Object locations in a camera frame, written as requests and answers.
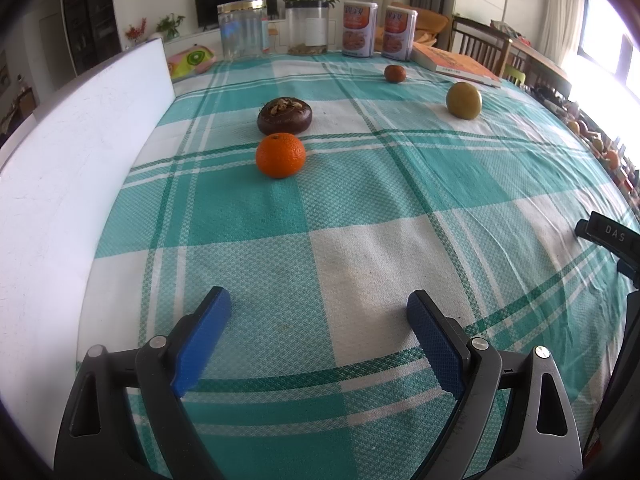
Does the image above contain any white television cabinet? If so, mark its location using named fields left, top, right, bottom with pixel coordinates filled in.
left=122, top=17, right=346, bottom=57

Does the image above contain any clear container with black lid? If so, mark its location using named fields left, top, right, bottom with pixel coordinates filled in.
left=285, top=1, right=331, bottom=56

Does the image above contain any dark water chestnut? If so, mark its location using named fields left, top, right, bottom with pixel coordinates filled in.
left=257, top=97, right=314, bottom=136

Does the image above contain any orange lounge chair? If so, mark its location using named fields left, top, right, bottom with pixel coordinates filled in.
left=375, top=2, right=451, bottom=46

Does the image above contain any window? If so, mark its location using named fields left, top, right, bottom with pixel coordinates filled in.
left=560, top=0, right=640, bottom=126

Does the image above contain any leafy plant in white vase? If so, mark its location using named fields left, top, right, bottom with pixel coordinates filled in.
left=156, top=13, right=186, bottom=41

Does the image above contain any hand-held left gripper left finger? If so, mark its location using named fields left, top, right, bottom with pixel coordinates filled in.
left=54, top=286, right=232, bottom=480

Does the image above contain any white and red can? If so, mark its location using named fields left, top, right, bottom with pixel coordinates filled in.
left=342, top=1, right=378, bottom=58
left=382, top=5, right=418, bottom=61

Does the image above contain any green-brown pear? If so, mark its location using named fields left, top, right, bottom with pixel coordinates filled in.
left=445, top=81, right=483, bottom=121

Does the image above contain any orange book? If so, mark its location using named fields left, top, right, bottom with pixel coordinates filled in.
left=411, top=42, right=502, bottom=88

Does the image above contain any glass jar with gold rim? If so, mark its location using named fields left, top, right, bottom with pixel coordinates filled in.
left=217, top=0, right=271, bottom=61

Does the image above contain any dark display cabinet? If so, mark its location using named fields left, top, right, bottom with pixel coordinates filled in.
left=60, top=0, right=123, bottom=71

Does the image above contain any red flower bouquet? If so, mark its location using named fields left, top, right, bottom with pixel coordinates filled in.
left=125, top=18, right=148, bottom=47

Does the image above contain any kiwi print box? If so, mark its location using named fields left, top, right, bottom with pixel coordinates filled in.
left=166, top=44, right=217, bottom=81

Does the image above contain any wooden dining table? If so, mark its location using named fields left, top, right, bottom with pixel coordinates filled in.
left=510, top=40, right=571, bottom=97

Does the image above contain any white board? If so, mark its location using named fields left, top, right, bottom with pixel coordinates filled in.
left=0, top=37, right=176, bottom=466

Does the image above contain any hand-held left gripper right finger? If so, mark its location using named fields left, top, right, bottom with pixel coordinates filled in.
left=406, top=289, right=585, bottom=480

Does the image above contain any green plaid tablecloth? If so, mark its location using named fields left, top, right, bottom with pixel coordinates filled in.
left=75, top=52, right=640, bottom=480

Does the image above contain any white sheer curtain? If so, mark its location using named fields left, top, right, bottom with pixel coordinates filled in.
left=545, top=0, right=592, bottom=61

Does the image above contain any small orange tangerine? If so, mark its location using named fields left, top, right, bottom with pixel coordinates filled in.
left=255, top=132, right=306, bottom=179

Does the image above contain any dark wooden chair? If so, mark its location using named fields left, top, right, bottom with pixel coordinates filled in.
left=450, top=15, right=513, bottom=78

